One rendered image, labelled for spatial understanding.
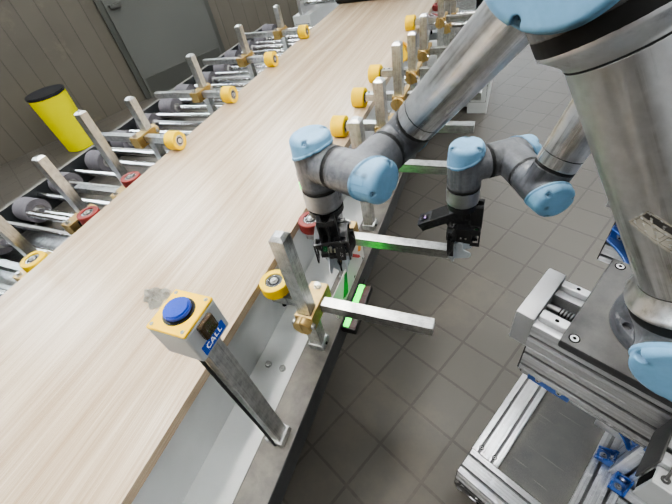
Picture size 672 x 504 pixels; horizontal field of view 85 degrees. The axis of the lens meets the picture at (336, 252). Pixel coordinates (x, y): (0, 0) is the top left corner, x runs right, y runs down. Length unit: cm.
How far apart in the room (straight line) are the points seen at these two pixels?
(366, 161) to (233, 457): 83
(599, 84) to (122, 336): 104
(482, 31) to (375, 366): 151
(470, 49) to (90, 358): 102
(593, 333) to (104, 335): 107
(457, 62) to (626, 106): 25
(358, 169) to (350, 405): 132
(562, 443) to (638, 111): 129
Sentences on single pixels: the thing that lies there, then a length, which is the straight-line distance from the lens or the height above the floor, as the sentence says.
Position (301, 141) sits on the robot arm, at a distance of 63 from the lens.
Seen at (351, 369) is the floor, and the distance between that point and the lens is 181.
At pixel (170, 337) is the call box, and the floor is 121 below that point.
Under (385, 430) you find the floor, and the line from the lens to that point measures 170.
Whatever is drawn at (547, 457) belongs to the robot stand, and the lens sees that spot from 151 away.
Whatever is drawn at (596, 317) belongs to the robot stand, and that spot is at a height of 104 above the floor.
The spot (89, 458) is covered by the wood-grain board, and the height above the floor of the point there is 90.
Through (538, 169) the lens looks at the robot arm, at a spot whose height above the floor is 117.
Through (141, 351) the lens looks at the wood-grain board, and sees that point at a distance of 103.
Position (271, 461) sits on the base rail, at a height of 70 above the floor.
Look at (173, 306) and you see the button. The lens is 57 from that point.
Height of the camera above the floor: 161
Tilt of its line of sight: 45 degrees down
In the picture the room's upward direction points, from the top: 14 degrees counter-clockwise
